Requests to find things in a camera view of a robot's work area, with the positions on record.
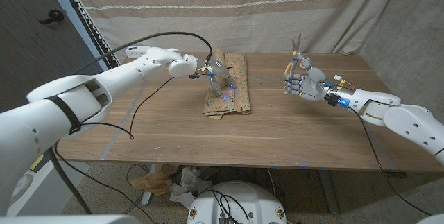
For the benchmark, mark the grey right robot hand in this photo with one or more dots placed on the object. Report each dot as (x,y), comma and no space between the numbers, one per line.
(310,85)

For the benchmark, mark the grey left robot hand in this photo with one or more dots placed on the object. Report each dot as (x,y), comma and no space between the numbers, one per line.
(218,69)

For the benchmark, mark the floral tan wrapping paper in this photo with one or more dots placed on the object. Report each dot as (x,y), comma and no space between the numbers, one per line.
(239,95)

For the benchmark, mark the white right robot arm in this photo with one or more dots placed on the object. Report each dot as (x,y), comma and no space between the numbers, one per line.
(406,118)

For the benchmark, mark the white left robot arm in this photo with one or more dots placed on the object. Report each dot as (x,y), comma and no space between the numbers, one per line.
(69,106)

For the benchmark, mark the crumpled white paper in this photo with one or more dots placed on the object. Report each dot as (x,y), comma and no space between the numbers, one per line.
(189,182)

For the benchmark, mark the crumpled brown paper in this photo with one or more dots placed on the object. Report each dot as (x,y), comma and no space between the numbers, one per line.
(152,182)

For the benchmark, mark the beige striped cloth backdrop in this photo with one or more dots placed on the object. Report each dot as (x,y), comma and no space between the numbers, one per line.
(173,12)

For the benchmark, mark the white power strip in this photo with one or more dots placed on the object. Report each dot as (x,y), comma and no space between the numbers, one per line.
(137,51)

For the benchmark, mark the grey table leg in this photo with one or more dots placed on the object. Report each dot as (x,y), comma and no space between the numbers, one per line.
(329,193)

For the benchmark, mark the white robot torso base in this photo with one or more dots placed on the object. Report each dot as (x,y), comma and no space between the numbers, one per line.
(256,199)

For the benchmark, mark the black zigzag edge trim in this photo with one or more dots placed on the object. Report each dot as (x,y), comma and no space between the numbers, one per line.
(93,26)

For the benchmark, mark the white table leg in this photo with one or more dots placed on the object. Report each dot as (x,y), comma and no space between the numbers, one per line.
(149,196)

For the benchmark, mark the dark wooden door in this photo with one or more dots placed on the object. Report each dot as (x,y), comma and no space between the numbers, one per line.
(34,61)

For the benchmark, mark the white robot chest edge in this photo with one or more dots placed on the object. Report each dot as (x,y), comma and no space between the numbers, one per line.
(69,220)

